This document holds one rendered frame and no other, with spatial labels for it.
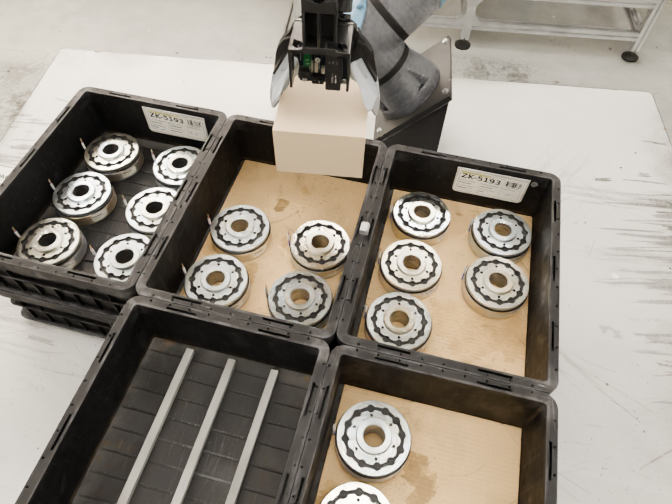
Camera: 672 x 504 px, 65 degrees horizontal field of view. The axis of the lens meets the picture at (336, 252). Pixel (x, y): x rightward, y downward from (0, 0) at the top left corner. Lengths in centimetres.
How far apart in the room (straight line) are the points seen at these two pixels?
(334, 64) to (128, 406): 55
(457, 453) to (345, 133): 46
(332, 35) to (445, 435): 55
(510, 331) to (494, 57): 215
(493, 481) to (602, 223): 67
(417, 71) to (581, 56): 198
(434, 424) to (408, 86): 68
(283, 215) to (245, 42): 199
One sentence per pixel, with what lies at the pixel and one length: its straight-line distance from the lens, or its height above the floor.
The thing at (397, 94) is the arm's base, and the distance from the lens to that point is 116.
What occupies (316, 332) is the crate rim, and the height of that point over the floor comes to 93.
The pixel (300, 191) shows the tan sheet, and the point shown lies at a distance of 102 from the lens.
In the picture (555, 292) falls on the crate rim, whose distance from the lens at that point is 84.
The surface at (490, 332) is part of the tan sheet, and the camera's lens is 89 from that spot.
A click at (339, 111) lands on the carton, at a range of 73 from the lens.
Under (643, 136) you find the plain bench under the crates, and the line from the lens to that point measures 153.
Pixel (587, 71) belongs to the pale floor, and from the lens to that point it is 298.
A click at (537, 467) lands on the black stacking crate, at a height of 90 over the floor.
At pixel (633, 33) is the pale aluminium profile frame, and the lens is 308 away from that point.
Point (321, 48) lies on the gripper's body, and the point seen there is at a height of 124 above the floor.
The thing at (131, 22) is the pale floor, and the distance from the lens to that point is 317.
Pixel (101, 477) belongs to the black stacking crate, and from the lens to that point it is 84.
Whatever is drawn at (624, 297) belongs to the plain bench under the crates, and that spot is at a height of 70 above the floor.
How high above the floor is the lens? 159
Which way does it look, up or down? 55 degrees down
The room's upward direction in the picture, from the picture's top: 2 degrees clockwise
